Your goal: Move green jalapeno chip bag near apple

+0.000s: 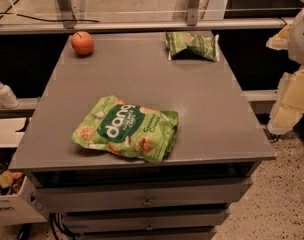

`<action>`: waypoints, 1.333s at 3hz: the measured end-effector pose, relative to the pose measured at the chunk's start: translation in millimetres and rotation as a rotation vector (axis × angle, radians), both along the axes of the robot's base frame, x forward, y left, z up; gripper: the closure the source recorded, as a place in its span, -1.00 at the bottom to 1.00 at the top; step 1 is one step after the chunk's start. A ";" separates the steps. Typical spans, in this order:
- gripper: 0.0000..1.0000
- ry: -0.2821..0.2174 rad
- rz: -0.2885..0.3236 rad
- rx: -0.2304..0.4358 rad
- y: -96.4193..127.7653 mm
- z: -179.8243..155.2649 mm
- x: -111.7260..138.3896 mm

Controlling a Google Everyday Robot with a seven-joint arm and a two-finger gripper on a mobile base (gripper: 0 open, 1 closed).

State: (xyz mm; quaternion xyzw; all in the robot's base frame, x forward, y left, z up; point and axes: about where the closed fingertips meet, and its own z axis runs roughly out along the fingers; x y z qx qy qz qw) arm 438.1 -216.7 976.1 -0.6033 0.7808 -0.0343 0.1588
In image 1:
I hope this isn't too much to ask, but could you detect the black cable on floor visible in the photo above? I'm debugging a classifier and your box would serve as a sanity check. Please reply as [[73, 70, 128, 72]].
[[0, 0, 101, 24]]

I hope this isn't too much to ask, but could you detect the white cardboard box with snacks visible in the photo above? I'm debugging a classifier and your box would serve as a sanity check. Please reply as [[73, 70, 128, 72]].
[[0, 118, 48, 225]]

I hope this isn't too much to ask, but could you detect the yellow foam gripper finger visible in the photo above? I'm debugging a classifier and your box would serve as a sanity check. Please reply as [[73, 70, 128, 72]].
[[267, 66, 304, 135], [266, 24, 291, 50]]

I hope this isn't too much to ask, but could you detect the white pump sanitizer bottle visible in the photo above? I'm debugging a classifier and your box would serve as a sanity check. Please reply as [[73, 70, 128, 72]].
[[0, 81, 19, 109]]

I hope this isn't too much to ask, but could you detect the red apple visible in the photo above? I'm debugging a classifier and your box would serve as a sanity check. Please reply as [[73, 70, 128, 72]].
[[71, 31, 94, 56]]

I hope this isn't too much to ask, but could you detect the green dang rice chips bag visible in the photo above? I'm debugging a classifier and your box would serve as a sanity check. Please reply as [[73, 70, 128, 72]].
[[71, 96, 179, 163]]

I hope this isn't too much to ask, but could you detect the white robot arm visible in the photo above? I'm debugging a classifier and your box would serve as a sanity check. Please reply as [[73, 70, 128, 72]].
[[266, 8, 304, 135]]

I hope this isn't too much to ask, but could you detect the green jalapeno chip bag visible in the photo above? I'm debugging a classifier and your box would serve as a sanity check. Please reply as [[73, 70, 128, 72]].
[[165, 32, 220, 62]]

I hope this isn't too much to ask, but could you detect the grey metal rail frame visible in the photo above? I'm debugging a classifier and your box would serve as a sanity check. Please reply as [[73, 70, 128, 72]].
[[0, 0, 304, 35]]

